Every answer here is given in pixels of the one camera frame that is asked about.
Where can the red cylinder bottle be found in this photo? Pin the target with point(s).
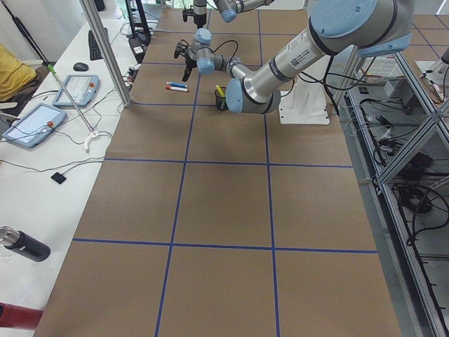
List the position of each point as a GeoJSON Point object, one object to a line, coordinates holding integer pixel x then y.
{"type": "Point", "coordinates": [19, 317]}

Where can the small black square pad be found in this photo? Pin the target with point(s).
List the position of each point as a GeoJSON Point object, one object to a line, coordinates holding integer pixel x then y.
{"type": "Point", "coordinates": [59, 178]}

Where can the near teach pendant tablet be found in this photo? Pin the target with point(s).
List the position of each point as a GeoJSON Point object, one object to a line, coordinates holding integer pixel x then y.
{"type": "Point", "coordinates": [35, 126]}

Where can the black keyboard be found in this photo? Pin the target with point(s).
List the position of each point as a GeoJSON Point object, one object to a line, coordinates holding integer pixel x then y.
{"type": "Point", "coordinates": [94, 49]}

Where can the long metal reacher rod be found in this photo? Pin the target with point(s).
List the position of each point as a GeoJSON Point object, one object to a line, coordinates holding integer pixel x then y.
{"type": "Point", "coordinates": [93, 132]}

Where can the aluminium extrusion side frame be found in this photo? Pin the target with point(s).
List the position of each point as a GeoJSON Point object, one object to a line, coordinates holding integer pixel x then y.
{"type": "Point", "coordinates": [404, 181]}

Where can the red marker pen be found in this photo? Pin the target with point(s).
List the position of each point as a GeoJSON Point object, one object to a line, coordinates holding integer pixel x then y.
{"type": "Point", "coordinates": [175, 88]}

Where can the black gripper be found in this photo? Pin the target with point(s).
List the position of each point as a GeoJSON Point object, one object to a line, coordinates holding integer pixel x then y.
{"type": "Point", "coordinates": [189, 60]}
{"type": "Point", "coordinates": [200, 15]}

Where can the far teach pendant tablet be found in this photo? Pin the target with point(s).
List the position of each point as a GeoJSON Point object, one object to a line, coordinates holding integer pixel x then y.
{"type": "Point", "coordinates": [82, 88]}

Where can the yellow cloth bag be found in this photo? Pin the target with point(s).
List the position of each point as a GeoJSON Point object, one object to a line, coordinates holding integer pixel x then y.
{"type": "Point", "coordinates": [15, 74]}

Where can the black computer mouse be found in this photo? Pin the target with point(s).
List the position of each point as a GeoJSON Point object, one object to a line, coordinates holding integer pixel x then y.
{"type": "Point", "coordinates": [80, 67]}

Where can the teach pendant tablet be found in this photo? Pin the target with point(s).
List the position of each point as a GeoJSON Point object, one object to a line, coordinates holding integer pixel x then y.
{"type": "Point", "coordinates": [82, 88]}
{"type": "Point", "coordinates": [35, 126]}

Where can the aluminium frame post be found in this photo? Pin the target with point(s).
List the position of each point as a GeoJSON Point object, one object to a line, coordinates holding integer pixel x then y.
{"type": "Point", "coordinates": [96, 25]}

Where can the yellow marker pen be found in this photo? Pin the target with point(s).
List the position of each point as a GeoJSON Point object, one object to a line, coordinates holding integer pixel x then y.
{"type": "Point", "coordinates": [220, 91]}

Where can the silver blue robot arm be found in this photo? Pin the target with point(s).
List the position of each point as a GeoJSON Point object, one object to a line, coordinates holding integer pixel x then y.
{"type": "Point", "coordinates": [228, 9]}
{"type": "Point", "coordinates": [375, 27]}

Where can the white power strip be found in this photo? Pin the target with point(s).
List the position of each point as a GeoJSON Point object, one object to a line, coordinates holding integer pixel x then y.
{"type": "Point", "coordinates": [382, 132]}

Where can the black steel water bottle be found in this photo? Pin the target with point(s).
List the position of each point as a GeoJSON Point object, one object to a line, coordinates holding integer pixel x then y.
{"type": "Point", "coordinates": [24, 244]}

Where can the black mesh pen cup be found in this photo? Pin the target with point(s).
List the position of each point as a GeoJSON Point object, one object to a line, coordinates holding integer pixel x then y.
{"type": "Point", "coordinates": [218, 100]}

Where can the blue marker pen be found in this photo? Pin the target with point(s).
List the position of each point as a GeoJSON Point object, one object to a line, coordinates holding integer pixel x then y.
{"type": "Point", "coordinates": [176, 84]}

